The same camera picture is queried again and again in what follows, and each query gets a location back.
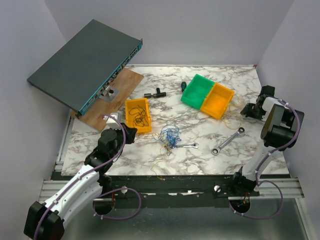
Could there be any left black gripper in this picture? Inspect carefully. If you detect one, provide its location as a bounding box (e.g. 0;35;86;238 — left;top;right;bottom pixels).
110;122;137;159

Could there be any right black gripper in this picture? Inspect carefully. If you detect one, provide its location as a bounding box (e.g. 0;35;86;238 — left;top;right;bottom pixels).
239;105;266;124

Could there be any purple wire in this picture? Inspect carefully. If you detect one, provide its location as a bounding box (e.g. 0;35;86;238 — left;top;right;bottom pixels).
128;104;148;127

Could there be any yellow wire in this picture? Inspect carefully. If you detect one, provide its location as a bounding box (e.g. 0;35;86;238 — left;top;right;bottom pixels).
147;93;247;181

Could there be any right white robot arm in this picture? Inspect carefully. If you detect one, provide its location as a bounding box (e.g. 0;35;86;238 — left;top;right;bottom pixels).
230;85;305;196

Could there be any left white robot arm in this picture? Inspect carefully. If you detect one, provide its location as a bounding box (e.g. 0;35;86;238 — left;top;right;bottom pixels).
23;123;138;240

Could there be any yellow bin on left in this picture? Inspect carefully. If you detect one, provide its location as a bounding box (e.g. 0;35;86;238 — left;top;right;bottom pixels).
124;98;152;134

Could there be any yellow bin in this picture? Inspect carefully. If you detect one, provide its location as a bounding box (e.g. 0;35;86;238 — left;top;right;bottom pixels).
124;98;152;134
200;83;235;120

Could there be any yellow bin on right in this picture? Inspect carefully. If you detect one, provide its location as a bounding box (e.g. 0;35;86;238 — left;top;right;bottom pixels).
200;83;235;120

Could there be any brown wooden board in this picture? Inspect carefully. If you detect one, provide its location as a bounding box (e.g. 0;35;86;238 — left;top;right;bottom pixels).
79;68;144;132

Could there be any black T pipe fitting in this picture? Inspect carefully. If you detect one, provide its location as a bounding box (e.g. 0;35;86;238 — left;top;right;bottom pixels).
143;87;167;99

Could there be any green plastic bin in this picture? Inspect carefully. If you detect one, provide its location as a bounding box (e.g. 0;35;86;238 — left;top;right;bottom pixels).
180;74;215;110

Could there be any small open-end wrench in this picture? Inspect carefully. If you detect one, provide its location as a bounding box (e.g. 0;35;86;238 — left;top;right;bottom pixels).
174;142;199;149

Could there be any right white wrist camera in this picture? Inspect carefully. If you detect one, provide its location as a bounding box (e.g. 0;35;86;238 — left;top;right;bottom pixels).
261;97;281;121

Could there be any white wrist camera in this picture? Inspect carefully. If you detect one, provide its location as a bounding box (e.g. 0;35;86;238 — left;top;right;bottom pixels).
102;111;123;130
261;97;281;121

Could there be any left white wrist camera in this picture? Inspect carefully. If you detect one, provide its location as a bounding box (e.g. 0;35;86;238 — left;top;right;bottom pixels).
102;111;123;130

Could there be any metal bracket with knob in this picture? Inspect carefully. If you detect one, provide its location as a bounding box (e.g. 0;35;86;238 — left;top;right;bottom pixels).
99;85;120;103

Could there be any ratcheting ring wrench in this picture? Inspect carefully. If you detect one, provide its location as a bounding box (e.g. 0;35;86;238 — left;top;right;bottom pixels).
211;127;245;156

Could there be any green handled screwdriver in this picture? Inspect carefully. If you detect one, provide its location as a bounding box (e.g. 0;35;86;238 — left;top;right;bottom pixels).
181;81;187;93

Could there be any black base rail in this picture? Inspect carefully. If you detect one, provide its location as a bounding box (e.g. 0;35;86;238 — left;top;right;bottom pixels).
49;169;301;210

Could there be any grey network switch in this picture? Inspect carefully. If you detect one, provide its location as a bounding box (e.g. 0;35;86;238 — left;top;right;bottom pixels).
27;19;143;118

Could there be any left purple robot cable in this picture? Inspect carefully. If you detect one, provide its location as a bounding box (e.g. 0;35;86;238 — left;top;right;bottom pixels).
33;114;142;240

